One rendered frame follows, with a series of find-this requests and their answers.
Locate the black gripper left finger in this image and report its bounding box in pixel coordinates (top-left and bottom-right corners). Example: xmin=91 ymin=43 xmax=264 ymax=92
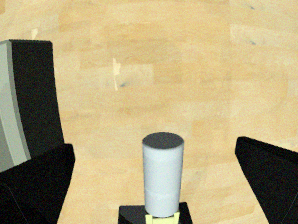
xmin=0 ymin=143 xmax=76 ymax=224

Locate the grey cylinder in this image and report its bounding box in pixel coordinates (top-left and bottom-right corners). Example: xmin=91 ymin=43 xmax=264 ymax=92
xmin=142 ymin=132 xmax=185 ymax=224

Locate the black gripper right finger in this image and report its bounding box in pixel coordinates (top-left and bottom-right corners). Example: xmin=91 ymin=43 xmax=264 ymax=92
xmin=235 ymin=136 xmax=298 ymax=224

